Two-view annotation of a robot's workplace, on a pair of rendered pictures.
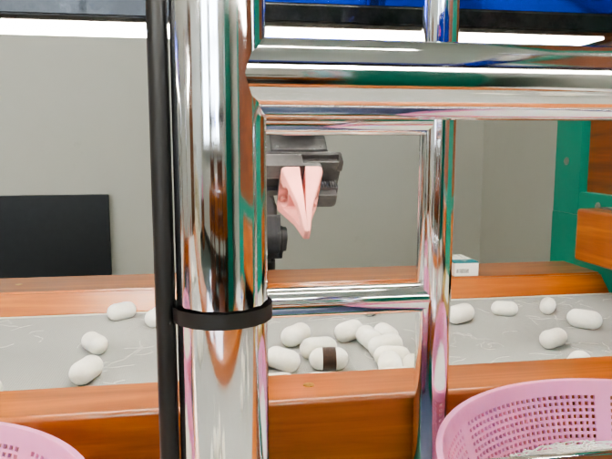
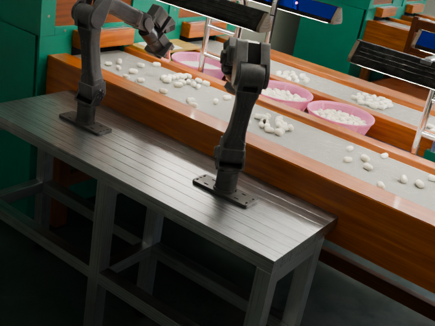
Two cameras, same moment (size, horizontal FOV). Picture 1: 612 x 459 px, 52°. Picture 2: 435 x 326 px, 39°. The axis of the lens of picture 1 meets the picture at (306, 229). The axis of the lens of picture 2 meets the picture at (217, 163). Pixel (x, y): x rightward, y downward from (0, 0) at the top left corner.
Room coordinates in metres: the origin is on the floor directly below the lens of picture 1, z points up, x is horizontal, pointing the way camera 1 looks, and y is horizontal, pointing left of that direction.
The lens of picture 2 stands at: (2.17, 1.76, 1.47)
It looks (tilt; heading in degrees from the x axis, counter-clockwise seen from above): 24 degrees down; 223
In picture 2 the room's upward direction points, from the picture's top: 10 degrees clockwise
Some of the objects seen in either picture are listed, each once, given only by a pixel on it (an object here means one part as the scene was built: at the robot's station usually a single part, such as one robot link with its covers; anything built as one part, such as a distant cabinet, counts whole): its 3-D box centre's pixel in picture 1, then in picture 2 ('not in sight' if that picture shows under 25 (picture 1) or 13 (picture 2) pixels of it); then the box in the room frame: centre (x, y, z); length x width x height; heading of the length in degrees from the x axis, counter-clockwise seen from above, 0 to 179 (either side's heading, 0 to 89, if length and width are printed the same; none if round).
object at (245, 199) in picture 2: not in sight; (226, 180); (0.97, 0.67, 0.71); 0.20 x 0.07 x 0.08; 101
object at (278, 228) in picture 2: not in sight; (196, 144); (0.78, 0.33, 0.65); 1.20 x 0.90 x 0.04; 101
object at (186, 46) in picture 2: not in sight; (165, 46); (0.36, -0.42, 0.77); 0.33 x 0.15 x 0.01; 9
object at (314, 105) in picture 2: not in sight; (338, 123); (0.21, 0.51, 0.72); 0.27 x 0.27 x 0.10
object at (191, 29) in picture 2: not in sight; (204, 28); (0.03, -0.53, 0.83); 0.30 x 0.06 x 0.07; 9
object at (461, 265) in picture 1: (458, 265); not in sight; (0.88, -0.22, 0.77); 0.06 x 0.04 x 0.02; 9
